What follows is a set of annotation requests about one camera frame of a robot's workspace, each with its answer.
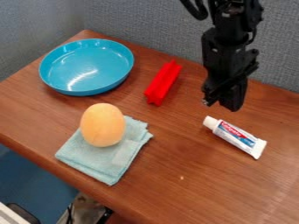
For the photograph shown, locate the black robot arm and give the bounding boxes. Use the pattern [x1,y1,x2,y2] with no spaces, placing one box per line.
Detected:
[181,0,265,112]

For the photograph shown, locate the metal table leg bracket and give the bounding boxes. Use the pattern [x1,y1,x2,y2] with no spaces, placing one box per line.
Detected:
[56,192,114,224]

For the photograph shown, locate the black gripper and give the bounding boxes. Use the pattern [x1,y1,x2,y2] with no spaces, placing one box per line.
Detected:
[201,28,258,112]

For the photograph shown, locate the light blue folded cloth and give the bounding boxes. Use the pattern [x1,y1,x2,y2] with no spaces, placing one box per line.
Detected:
[55,116,154,186]

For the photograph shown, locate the red plastic block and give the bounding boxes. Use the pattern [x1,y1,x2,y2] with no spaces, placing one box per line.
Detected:
[145,60,183,106]

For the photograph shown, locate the white toothpaste tube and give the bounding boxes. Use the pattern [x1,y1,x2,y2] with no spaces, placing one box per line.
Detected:
[203,115,267,159]

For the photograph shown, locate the blue plate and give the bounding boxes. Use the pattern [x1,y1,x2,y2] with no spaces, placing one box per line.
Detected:
[39,38,135,96]

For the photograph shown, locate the orange egg-shaped ball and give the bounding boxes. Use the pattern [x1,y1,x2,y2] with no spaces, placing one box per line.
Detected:
[79,103,126,147]

